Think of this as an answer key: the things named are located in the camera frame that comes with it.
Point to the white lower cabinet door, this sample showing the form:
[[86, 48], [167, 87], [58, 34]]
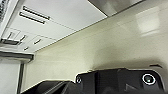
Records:
[[50, 29], [73, 13]]

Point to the white drawer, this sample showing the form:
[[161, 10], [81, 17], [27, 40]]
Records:
[[45, 44], [14, 32], [28, 37]]

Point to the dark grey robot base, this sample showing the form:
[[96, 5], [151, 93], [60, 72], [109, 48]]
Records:
[[126, 83]]

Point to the grey refrigerator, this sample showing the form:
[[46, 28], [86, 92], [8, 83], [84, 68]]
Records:
[[10, 78]]

